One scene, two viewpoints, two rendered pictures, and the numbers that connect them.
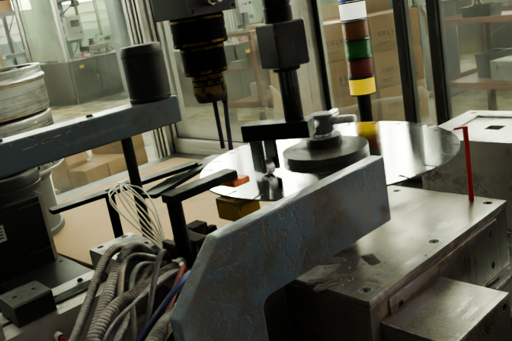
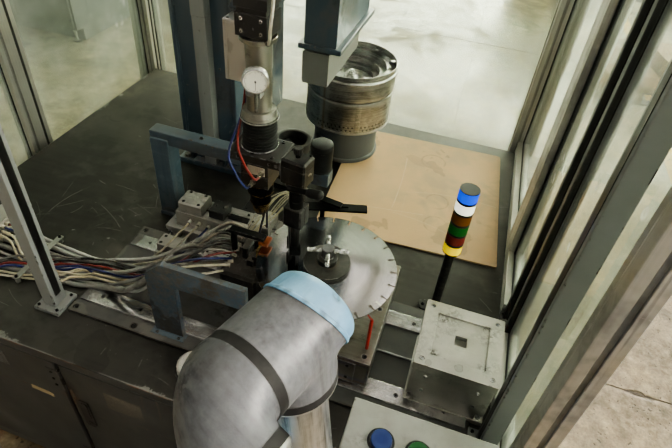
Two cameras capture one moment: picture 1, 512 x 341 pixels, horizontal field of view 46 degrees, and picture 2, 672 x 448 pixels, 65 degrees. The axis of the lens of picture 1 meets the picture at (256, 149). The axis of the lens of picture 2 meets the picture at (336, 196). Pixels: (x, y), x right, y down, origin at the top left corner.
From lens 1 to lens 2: 1.08 m
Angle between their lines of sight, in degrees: 54
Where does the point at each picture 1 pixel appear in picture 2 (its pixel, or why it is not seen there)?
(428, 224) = not seen: hidden behind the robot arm
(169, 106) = (321, 178)
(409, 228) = not seen: hidden behind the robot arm
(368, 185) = (232, 294)
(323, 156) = (308, 265)
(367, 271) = not seen: hidden behind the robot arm
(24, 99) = (356, 95)
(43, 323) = (214, 222)
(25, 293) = (219, 207)
